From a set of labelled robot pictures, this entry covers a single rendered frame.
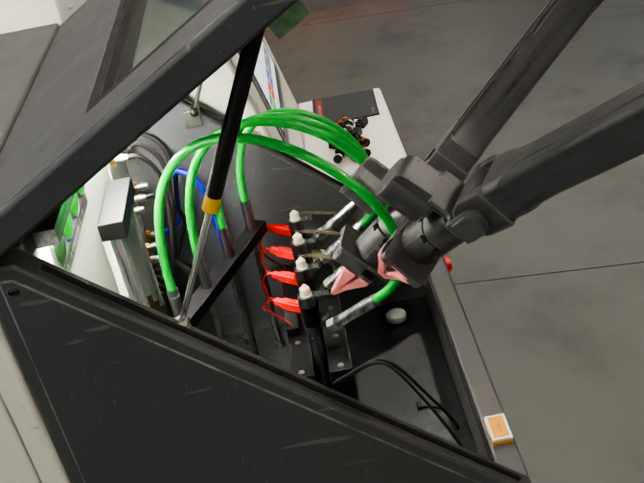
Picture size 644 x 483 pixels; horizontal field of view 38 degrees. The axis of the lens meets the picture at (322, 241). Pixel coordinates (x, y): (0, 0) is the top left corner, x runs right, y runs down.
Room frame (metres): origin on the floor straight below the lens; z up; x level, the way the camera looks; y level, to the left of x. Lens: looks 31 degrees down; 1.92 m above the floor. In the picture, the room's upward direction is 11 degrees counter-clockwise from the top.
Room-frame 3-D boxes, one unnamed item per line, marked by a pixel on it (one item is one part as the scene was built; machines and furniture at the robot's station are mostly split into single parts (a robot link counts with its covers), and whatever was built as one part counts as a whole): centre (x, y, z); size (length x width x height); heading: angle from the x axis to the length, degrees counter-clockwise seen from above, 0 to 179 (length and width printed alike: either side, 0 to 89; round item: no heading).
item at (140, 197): (1.44, 0.30, 1.20); 0.13 x 0.03 x 0.31; 179
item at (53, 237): (1.20, 0.31, 1.43); 0.54 x 0.03 x 0.02; 179
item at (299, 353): (1.32, 0.04, 0.91); 0.34 x 0.10 x 0.15; 179
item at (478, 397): (1.20, -0.20, 0.87); 0.62 x 0.04 x 0.16; 179
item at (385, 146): (1.90, -0.11, 0.97); 0.70 x 0.22 x 0.03; 179
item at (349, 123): (1.93, -0.11, 1.01); 0.23 x 0.11 x 0.06; 179
